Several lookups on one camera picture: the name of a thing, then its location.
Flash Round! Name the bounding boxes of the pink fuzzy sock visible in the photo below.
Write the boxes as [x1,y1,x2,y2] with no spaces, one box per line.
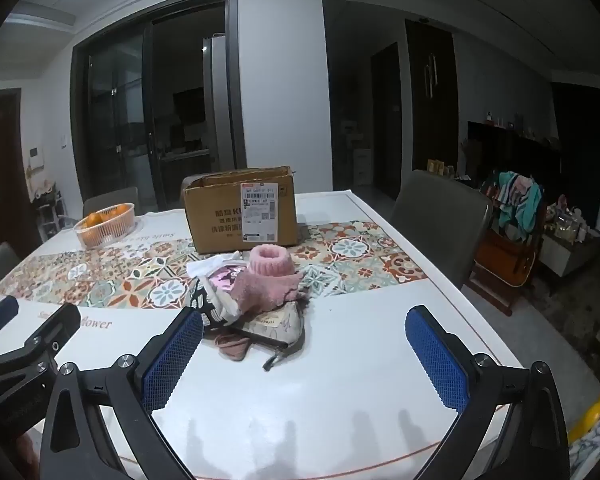
[230,244,303,311]

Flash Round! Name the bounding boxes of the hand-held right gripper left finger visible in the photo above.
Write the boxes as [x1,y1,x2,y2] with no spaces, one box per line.
[39,306,205,480]

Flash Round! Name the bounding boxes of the black white patterned cloth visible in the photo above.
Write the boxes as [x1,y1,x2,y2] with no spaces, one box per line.
[190,280,241,329]

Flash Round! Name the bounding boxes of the thin white cloth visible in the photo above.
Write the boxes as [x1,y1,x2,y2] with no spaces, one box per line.
[187,252,246,279]

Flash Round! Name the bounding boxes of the dusty pink sock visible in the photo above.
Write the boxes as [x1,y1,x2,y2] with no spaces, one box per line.
[215,332,253,362]

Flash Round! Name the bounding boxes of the sliding glass door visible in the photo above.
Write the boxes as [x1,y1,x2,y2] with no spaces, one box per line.
[71,0,247,202]

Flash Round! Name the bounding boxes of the yellow plastic toy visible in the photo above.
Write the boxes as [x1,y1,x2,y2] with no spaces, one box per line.
[567,382,600,444]

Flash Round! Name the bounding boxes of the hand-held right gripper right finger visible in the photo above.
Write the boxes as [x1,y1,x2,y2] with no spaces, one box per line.
[405,304,572,480]

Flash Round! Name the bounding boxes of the brown cardboard box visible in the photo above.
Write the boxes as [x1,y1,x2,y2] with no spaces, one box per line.
[181,166,300,255]

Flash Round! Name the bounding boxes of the patterned blanket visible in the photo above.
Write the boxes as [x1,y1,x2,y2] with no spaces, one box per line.
[567,417,600,477]

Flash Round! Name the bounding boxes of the person's left forearm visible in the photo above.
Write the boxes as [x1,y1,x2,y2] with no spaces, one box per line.
[10,430,47,480]

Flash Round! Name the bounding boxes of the low white cabinet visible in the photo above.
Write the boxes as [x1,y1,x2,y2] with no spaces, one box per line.
[539,220,600,279]

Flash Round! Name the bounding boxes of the dark tall cabinet door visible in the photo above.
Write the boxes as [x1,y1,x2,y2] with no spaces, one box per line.
[405,19,459,187]

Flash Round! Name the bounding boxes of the wooden high chair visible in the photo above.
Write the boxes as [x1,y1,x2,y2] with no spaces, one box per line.
[467,200,547,317]

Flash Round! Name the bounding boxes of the dark sideboard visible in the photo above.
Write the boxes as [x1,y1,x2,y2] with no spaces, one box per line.
[467,120,564,197]

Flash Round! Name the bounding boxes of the teal and pink clothes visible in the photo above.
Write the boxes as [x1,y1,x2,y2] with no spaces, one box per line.
[497,171,544,242]

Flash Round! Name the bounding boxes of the grey refrigerator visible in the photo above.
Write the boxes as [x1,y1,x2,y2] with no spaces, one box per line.
[202,35,232,162]

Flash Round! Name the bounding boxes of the pink plastic basket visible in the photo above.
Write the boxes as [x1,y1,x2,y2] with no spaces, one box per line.
[73,203,136,250]

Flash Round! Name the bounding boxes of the pink cartoon tissue pack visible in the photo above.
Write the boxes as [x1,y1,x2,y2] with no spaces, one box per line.
[200,267,246,302]

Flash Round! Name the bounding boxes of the dark wooden door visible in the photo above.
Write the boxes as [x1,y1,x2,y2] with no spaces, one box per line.
[0,87,42,257]

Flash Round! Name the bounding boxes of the small storage rack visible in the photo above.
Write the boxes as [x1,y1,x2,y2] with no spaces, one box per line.
[34,185,67,242]

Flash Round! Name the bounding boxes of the beige zipper pouch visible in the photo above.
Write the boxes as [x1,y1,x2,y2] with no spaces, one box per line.
[205,300,306,372]

